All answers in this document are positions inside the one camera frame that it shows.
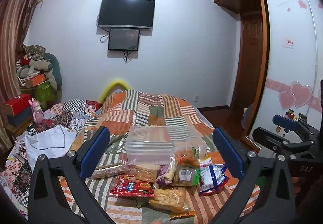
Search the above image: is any red snack packet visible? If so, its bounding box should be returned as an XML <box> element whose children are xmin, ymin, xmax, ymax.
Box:
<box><xmin>110</xmin><ymin>175</ymin><xmax>155</xmax><ymax>198</ymax></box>

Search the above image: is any black wall television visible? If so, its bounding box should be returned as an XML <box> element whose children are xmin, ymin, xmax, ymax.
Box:
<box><xmin>98</xmin><ymin>0</ymin><xmax>155</xmax><ymax>30</ymax></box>

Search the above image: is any orange fried snack packet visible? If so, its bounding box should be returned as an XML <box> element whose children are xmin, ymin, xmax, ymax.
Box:
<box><xmin>175</xmin><ymin>147</ymin><xmax>202</xmax><ymax>167</ymax></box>

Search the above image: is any blue white snack packet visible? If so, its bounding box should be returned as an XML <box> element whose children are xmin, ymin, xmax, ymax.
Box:
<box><xmin>199</xmin><ymin>157</ymin><xmax>225</xmax><ymax>196</ymax></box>

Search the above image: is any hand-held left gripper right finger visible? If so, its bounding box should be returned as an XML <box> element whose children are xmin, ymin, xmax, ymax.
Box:
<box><xmin>209</xmin><ymin>127</ymin><xmax>297</xmax><ymax>224</ymax></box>

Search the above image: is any white cloth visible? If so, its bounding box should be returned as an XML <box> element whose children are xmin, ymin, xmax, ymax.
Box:
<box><xmin>16</xmin><ymin>125</ymin><xmax>77</xmax><ymax>166</ymax></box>

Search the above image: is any clear cracker packet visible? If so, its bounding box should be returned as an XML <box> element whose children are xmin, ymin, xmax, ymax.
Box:
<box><xmin>134</xmin><ymin>163</ymin><xmax>161</xmax><ymax>183</ymax></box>

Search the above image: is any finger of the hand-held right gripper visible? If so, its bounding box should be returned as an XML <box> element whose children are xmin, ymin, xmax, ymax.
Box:
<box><xmin>253</xmin><ymin>127</ymin><xmax>313</xmax><ymax>159</ymax></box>
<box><xmin>273</xmin><ymin>114</ymin><xmax>323</xmax><ymax>144</ymax></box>

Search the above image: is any checkered patchwork quilt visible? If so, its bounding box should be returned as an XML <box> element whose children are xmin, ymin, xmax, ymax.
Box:
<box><xmin>0</xmin><ymin>99</ymin><xmax>101</xmax><ymax>214</ymax></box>

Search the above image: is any brown striped curtain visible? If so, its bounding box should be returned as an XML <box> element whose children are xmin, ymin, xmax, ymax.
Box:
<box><xmin>0</xmin><ymin>0</ymin><xmax>48</xmax><ymax>123</ymax></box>

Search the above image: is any striped patchwork blanket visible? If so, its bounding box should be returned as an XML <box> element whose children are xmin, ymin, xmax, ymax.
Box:
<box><xmin>58</xmin><ymin>90</ymin><xmax>260</xmax><ymax>224</ymax></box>

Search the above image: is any dark green snack packet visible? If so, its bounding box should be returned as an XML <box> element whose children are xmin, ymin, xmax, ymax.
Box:
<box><xmin>135</xmin><ymin>196</ymin><xmax>152</xmax><ymax>209</ymax></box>

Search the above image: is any small pink heart sticker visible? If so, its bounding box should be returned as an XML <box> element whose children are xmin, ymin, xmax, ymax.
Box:
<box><xmin>279</xmin><ymin>90</ymin><xmax>296</xmax><ymax>109</ymax></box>

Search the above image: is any green patterned bag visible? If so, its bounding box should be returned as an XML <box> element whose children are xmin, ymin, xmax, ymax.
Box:
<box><xmin>35</xmin><ymin>80</ymin><xmax>55</xmax><ymax>109</ymax></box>

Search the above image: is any small black wall monitor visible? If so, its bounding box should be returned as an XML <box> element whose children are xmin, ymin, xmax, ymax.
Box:
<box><xmin>108</xmin><ymin>28</ymin><xmax>140</xmax><ymax>51</ymax></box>

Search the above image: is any green label snack packet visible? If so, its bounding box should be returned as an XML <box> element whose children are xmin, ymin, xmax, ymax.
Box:
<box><xmin>173</xmin><ymin>165</ymin><xmax>201</xmax><ymax>187</ymax></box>

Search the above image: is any large pink heart sticker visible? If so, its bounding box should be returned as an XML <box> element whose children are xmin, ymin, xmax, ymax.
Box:
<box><xmin>290</xmin><ymin>81</ymin><xmax>313</xmax><ymax>109</ymax></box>

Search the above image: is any white wardrobe sliding door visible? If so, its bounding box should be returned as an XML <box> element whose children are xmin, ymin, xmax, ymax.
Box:
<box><xmin>243</xmin><ymin>0</ymin><xmax>323</xmax><ymax>151</ymax></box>

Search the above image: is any yellow foam tube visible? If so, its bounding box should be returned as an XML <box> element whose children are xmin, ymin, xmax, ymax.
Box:
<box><xmin>98</xmin><ymin>79</ymin><xmax>130</xmax><ymax>102</ymax></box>

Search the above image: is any purple label roll packet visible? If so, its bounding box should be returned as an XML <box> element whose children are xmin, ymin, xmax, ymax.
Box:
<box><xmin>155</xmin><ymin>157</ymin><xmax>176</xmax><ymax>188</ymax></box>

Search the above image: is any pink toy figure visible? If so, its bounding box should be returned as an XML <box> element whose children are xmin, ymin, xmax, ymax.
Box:
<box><xmin>29</xmin><ymin>99</ymin><xmax>43</xmax><ymax>125</ymax></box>

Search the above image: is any grey bag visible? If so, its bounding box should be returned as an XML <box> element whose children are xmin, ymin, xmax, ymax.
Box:
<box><xmin>241</xmin><ymin>108</ymin><xmax>255</xmax><ymax>130</ymax></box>

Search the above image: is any brown wooden door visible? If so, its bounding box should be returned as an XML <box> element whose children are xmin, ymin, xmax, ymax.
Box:
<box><xmin>231</xmin><ymin>12</ymin><xmax>264</xmax><ymax>123</ymax></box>

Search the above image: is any dark blue box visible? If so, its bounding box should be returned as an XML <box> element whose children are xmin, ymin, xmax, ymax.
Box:
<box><xmin>6</xmin><ymin>108</ymin><xmax>33</xmax><ymax>126</ymax></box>

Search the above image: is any long brown wafer packet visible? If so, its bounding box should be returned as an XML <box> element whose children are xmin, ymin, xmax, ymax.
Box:
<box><xmin>89</xmin><ymin>163</ymin><xmax>129</xmax><ymax>179</ymax></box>

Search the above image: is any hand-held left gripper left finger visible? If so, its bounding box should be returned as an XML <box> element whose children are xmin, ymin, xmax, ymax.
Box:
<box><xmin>27</xmin><ymin>126</ymin><xmax>114</xmax><ymax>224</ymax></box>

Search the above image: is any red box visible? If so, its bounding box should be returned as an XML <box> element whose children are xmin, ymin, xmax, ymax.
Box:
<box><xmin>4</xmin><ymin>94</ymin><xmax>32</xmax><ymax>116</ymax></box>

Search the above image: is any orange cardboard box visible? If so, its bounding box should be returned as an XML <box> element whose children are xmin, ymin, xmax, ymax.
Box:
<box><xmin>24</xmin><ymin>74</ymin><xmax>47</xmax><ymax>88</ymax></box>

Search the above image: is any clear plastic container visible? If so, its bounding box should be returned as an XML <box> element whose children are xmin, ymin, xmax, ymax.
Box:
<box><xmin>124</xmin><ymin>125</ymin><xmax>176</xmax><ymax>166</ymax></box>

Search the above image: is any grey green plush toy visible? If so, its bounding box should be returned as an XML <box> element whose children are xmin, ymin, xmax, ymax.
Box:
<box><xmin>38</xmin><ymin>52</ymin><xmax>62</xmax><ymax>90</ymax></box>

